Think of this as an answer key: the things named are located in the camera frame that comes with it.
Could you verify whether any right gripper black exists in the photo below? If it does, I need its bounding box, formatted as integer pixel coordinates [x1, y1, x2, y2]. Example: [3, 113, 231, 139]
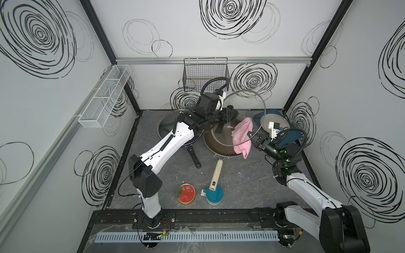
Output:
[246, 132, 284, 167]

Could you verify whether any pink cloth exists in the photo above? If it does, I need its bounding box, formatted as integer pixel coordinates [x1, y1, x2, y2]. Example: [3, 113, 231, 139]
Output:
[232, 118, 253, 159]

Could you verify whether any glass pot lid black knob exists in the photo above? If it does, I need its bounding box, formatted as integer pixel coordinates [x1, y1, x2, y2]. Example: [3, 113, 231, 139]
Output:
[210, 89, 267, 148]

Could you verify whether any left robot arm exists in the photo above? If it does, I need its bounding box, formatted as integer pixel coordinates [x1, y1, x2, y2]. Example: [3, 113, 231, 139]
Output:
[129, 91, 231, 228]

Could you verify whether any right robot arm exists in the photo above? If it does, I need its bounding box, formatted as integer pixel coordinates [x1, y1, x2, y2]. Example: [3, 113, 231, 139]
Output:
[247, 129, 371, 253]

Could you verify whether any glass lid on black pan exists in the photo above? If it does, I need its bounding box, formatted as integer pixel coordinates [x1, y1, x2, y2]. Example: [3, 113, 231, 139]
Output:
[158, 109, 202, 147]

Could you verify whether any grey round plate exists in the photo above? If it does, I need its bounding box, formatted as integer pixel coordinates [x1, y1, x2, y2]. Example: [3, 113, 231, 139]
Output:
[260, 113, 290, 133]

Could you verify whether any teal tray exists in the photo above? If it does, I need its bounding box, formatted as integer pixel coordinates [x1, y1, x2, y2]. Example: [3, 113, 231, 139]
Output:
[253, 109, 302, 147]

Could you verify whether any black frying pan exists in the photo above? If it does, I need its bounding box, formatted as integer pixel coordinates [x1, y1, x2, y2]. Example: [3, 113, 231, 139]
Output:
[156, 112, 202, 171]

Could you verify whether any teal lidded cup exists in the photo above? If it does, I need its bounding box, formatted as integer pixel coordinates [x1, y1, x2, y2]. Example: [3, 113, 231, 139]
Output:
[200, 186, 224, 206]

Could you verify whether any white mesh shelf basket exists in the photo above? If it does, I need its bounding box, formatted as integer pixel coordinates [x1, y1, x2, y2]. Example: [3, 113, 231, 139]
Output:
[78, 65, 131, 128]

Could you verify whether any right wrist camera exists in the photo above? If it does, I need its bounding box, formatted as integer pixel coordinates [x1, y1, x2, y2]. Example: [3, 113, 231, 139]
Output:
[269, 121, 283, 139]

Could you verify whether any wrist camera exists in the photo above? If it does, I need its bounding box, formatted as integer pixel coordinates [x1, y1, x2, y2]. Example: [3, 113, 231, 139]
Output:
[214, 90, 226, 111]
[269, 121, 283, 139]

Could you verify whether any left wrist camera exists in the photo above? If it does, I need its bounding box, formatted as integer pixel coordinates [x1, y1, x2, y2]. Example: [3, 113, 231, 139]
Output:
[214, 90, 226, 111]

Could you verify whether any black wire basket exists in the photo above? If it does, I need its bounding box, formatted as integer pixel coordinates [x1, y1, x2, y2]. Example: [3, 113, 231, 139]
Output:
[182, 58, 230, 92]

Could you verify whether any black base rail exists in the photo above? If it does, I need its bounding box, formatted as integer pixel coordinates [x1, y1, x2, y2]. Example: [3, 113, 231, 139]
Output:
[90, 207, 292, 228]

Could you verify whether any white slotted cable duct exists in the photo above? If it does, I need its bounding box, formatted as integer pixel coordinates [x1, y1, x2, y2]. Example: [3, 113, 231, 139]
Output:
[95, 230, 279, 243]

